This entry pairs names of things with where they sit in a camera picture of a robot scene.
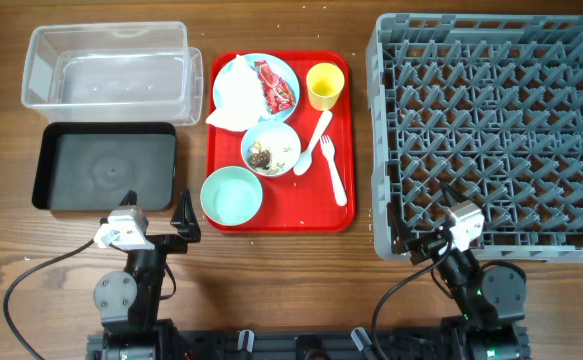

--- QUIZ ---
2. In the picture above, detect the white plastic fork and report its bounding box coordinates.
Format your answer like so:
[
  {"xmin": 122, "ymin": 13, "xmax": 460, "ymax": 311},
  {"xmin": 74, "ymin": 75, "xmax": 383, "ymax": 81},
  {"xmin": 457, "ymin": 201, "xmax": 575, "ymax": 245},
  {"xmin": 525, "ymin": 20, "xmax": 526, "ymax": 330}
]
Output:
[{"xmin": 320, "ymin": 135, "xmax": 347, "ymax": 207}]

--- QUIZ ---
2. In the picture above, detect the yellow plastic cup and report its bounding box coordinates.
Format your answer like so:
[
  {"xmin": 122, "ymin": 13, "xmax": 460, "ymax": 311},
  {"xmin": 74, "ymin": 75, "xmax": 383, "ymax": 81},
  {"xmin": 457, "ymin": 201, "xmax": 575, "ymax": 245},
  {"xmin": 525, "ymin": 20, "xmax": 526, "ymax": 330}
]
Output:
[{"xmin": 306, "ymin": 63, "xmax": 345, "ymax": 111}]

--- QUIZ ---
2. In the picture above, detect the black plastic tray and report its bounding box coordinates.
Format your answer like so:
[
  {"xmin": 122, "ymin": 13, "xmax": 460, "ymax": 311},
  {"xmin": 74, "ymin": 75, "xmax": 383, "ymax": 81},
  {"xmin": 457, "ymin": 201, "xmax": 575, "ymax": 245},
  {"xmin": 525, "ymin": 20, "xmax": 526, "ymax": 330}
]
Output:
[{"xmin": 31, "ymin": 122, "xmax": 177, "ymax": 211}]

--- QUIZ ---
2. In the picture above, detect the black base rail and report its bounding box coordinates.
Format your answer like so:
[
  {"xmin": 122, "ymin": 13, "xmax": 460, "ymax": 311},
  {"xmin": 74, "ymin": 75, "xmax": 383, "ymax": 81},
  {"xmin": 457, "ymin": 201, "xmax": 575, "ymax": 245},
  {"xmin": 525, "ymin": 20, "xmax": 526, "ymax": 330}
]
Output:
[{"xmin": 85, "ymin": 327, "xmax": 531, "ymax": 360}]

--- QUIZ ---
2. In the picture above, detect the clear plastic bin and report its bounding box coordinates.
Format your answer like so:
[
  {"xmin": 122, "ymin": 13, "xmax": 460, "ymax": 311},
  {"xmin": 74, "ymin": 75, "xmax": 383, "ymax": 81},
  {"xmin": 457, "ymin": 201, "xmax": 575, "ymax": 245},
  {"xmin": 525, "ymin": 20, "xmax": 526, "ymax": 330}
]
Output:
[{"xmin": 21, "ymin": 21, "xmax": 204, "ymax": 126}]

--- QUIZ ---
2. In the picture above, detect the red snack wrapper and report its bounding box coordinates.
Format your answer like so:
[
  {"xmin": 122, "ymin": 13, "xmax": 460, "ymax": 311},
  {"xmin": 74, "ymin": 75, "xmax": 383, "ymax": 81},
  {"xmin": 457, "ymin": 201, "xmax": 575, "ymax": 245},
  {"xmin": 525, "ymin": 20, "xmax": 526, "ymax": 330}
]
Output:
[{"xmin": 254, "ymin": 60, "xmax": 296, "ymax": 115}]

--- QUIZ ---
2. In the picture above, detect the grey dishwasher rack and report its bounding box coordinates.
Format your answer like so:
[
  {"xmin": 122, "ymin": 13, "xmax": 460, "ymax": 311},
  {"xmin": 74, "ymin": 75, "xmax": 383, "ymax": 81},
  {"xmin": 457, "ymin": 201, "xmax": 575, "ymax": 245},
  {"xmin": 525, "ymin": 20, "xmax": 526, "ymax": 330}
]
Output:
[{"xmin": 366, "ymin": 13, "xmax": 583, "ymax": 263}]

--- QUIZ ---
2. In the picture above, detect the green bowl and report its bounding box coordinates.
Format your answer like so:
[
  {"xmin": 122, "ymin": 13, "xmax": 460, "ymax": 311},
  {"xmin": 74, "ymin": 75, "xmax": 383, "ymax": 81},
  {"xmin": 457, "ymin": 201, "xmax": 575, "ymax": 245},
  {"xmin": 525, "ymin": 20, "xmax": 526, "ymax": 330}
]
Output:
[{"xmin": 200, "ymin": 166, "xmax": 263, "ymax": 227}]

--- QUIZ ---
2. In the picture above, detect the white plastic spoon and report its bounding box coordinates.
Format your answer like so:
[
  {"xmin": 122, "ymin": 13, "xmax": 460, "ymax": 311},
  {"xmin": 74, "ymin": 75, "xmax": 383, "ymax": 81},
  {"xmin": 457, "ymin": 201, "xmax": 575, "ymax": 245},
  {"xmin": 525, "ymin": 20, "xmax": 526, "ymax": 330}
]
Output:
[{"xmin": 293, "ymin": 111, "xmax": 333, "ymax": 176}]

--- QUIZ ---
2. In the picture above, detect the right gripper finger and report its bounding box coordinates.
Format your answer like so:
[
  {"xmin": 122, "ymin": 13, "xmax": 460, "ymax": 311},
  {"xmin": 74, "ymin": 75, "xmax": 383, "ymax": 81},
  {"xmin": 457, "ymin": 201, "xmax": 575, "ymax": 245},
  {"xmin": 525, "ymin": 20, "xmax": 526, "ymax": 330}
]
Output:
[
  {"xmin": 440, "ymin": 182, "xmax": 464, "ymax": 207},
  {"xmin": 387, "ymin": 202, "xmax": 414, "ymax": 253}
]

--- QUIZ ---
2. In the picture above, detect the white napkin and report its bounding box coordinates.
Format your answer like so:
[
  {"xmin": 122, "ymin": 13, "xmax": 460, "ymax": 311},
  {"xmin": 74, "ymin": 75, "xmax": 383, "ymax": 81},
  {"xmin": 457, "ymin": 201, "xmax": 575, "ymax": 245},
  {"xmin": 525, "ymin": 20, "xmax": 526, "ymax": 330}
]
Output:
[{"xmin": 206, "ymin": 55, "xmax": 268, "ymax": 132}]

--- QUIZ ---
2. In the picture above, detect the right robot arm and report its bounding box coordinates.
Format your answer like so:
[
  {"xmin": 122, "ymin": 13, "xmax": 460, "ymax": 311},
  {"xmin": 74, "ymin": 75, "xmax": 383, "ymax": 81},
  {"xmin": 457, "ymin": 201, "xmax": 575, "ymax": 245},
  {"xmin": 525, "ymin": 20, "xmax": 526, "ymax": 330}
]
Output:
[{"xmin": 372, "ymin": 183, "xmax": 530, "ymax": 359}]

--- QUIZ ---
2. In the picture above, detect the food scraps and rice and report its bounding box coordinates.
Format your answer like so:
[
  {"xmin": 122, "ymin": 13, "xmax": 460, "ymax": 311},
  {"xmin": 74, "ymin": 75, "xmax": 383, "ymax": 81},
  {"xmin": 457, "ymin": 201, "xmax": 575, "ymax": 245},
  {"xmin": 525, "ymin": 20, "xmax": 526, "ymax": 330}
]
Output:
[{"xmin": 247, "ymin": 141, "xmax": 294, "ymax": 176}]

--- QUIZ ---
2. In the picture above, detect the red serving tray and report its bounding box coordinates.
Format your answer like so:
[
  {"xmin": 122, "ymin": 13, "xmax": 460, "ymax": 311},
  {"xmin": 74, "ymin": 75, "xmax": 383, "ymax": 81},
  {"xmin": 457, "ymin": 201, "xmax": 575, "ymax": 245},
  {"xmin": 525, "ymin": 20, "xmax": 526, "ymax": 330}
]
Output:
[{"xmin": 208, "ymin": 51, "xmax": 356, "ymax": 234}]

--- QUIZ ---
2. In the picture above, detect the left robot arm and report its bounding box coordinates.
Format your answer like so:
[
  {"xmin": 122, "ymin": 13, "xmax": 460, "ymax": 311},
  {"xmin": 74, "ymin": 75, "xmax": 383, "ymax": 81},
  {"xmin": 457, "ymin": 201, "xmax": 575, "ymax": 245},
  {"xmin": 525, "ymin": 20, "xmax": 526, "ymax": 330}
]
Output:
[{"xmin": 86, "ymin": 190, "xmax": 201, "ymax": 360}]

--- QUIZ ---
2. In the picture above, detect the light blue plate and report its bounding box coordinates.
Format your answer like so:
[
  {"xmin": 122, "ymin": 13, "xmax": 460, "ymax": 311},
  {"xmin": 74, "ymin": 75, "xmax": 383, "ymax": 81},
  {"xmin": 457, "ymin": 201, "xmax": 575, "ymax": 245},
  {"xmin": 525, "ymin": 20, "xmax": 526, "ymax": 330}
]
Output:
[{"xmin": 212, "ymin": 53, "xmax": 301, "ymax": 122}]

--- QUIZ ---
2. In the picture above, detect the light blue bowl with food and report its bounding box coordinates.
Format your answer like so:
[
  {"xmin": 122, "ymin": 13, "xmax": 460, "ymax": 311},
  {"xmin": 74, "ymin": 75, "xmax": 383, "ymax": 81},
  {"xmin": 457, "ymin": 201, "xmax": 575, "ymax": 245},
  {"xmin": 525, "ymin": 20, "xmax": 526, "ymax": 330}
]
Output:
[{"xmin": 241, "ymin": 121, "xmax": 301, "ymax": 178}]

